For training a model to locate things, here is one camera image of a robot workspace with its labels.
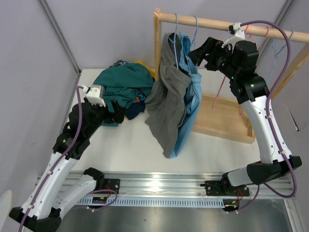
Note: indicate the navy blue shorts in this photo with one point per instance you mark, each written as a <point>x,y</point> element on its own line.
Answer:
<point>134,109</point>

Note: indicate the light blue shorts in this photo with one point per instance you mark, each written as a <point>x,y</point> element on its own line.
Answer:
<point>193,96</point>

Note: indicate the dark green shorts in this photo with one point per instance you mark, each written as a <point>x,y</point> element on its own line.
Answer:
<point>122,83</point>

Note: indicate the grey shorts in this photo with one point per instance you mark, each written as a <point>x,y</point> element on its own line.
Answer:
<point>165,103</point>

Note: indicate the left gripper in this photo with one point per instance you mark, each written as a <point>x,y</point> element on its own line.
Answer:
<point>117,116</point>

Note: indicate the blue hanger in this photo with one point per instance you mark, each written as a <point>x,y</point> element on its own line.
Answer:
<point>276,55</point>
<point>195,34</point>
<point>175,44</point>

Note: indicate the aluminium mounting rail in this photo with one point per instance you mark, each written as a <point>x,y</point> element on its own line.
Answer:
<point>185,185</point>

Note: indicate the wooden clothes rack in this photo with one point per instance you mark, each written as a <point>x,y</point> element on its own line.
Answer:
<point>223,120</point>

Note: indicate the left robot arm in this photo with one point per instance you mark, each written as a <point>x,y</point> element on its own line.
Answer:
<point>46,207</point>

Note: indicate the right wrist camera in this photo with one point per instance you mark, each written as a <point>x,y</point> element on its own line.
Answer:
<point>237,34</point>

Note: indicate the slotted cable duct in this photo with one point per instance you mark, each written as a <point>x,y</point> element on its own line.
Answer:
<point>153,202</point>

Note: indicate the orange teal patterned shorts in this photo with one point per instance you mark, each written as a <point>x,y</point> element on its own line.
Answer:
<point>140,96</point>

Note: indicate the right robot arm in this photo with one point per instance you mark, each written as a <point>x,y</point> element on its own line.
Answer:
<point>276,159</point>

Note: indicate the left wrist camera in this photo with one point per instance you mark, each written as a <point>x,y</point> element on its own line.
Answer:
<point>94,94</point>

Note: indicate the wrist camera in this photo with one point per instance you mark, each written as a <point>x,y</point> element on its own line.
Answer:
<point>94,94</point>
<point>237,34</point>

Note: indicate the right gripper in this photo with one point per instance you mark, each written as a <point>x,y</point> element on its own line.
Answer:
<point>213,48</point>

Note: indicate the pink hanger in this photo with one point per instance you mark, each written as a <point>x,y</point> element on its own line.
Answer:
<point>259,49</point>
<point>218,93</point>

